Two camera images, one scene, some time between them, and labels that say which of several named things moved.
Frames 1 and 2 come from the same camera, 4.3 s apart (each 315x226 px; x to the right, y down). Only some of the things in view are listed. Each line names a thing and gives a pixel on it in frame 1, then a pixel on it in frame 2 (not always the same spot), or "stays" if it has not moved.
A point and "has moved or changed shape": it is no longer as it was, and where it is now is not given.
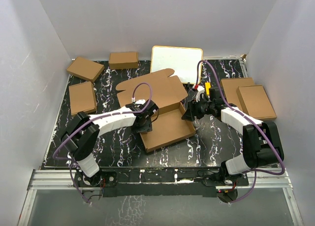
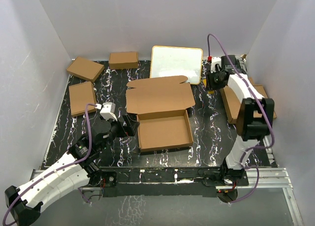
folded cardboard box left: [82, 98] stays
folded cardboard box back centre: [118, 60] stays
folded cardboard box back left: [85, 69] stays
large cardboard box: [170, 122] has moved or changed shape
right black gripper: [193, 110] to [211, 79]
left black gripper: [145, 127] to [127, 127]
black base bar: [161, 181] stays
